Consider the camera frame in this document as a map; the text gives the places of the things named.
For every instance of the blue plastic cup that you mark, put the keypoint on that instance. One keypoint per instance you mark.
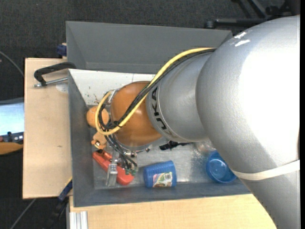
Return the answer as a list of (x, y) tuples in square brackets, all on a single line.
[(218, 169)]

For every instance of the red-orange hand tool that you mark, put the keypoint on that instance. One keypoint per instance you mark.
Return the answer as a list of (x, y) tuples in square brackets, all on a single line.
[(124, 178)]

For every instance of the orange fruit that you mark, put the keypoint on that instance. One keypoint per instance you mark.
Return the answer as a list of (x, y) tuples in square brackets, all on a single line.
[(91, 117)]

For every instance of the grey metal bin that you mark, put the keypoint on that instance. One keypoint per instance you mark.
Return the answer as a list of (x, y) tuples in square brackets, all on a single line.
[(133, 46)]

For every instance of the blue canister with printed label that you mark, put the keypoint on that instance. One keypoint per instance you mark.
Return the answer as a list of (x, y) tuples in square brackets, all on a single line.
[(158, 174)]

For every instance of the brown toy animal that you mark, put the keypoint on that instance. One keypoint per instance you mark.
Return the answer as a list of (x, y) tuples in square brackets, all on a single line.
[(100, 138)]

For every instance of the pale wood flat board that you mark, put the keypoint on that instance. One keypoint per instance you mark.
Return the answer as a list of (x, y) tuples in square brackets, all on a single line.
[(46, 128)]

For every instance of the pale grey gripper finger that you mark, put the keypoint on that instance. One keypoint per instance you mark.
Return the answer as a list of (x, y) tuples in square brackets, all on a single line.
[(109, 178), (114, 176)]

